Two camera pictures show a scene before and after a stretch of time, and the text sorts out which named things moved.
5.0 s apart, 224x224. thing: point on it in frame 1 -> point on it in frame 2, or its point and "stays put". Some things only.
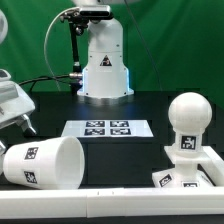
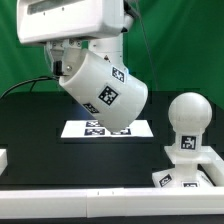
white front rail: (110, 202) stays put
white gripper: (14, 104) -> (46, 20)
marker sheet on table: (107, 128) stays put
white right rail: (214, 168) stays put
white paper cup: (55, 163) -> (113, 94)
